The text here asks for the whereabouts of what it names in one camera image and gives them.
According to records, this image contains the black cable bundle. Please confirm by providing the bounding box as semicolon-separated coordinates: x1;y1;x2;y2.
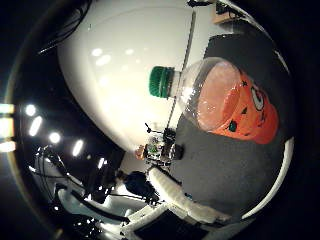
37;0;94;56

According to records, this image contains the ceiling light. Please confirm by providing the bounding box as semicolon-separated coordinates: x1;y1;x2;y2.
28;115;44;138
72;139;85;158
25;104;37;117
48;131;62;145

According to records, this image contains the clear bottle orange label green cap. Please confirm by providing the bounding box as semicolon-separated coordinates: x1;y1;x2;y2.
148;56;280;145

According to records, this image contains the person in dark clothes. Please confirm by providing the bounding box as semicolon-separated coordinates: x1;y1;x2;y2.
115;169;160;205

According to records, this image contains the small orange object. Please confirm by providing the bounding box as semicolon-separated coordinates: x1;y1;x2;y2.
134;145;148;161

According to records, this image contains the black device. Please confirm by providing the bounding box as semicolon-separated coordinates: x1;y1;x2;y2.
162;127;185;165

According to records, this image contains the dark grey table mat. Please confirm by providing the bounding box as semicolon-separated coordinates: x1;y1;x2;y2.
169;31;296;219

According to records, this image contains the clear cup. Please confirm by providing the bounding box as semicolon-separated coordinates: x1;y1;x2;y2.
146;138;163;162

